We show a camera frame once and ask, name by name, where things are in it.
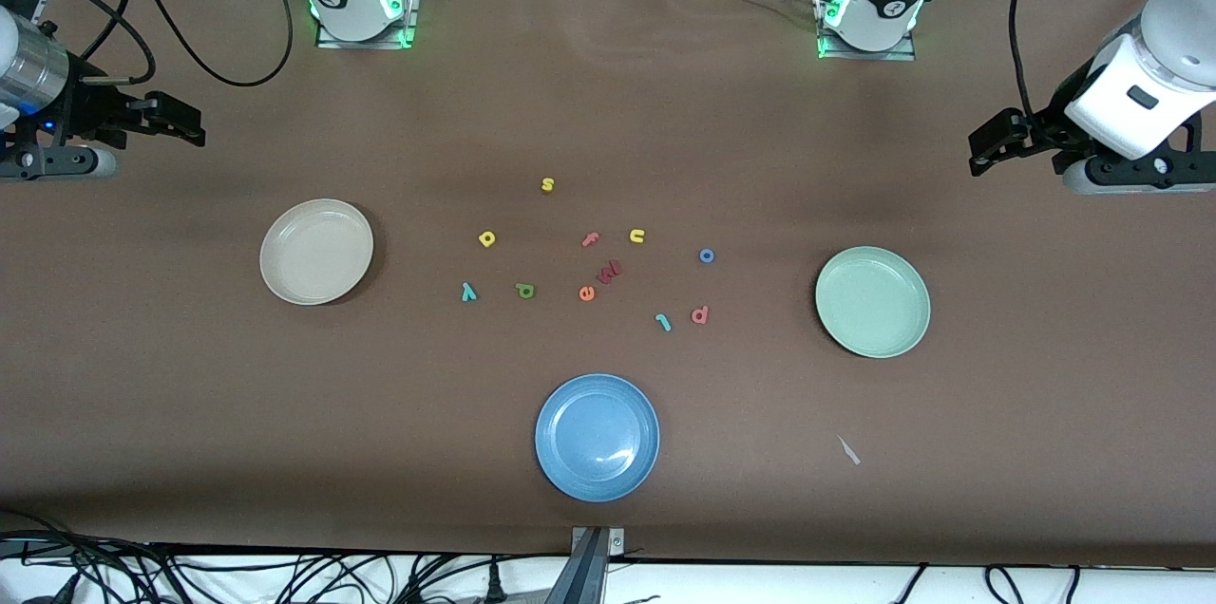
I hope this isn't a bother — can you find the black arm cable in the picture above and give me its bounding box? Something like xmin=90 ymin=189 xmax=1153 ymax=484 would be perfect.
xmin=43 ymin=0 xmax=295 ymax=88
xmin=1007 ymin=0 xmax=1060 ymax=121

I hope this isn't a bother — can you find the beige round plate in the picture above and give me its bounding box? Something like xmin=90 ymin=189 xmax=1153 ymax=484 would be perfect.
xmin=259 ymin=198 xmax=375 ymax=307

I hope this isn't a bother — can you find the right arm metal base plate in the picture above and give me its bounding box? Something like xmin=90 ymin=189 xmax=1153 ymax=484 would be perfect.
xmin=315 ymin=0 xmax=424 ymax=49

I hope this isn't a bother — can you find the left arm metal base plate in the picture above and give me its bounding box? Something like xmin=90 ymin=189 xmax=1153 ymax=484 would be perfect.
xmin=815 ymin=0 xmax=918 ymax=62

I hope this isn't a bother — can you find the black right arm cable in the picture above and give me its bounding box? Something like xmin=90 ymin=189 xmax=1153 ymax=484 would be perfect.
xmin=43 ymin=0 xmax=295 ymax=88

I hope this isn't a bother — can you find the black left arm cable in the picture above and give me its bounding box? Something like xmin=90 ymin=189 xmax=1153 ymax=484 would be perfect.
xmin=1007 ymin=0 xmax=1060 ymax=121

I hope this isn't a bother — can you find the black floor cable tangle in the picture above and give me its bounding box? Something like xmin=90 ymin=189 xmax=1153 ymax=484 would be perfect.
xmin=0 ymin=511 xmax=571 ymax=604

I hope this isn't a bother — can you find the blue round plate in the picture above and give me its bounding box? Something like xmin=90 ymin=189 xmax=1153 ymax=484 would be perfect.
xmin=535 ymin=373 xmax=661 ymax=502

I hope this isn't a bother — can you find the pale green round plate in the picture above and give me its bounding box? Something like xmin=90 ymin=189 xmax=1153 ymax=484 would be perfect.
xmin=814 ymin=246 xmax=932 ymax=359

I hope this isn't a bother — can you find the grey metal mount bracket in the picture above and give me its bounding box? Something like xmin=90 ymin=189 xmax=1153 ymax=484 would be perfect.
xmin=568 ymin=526 xmax=626 ymax=604

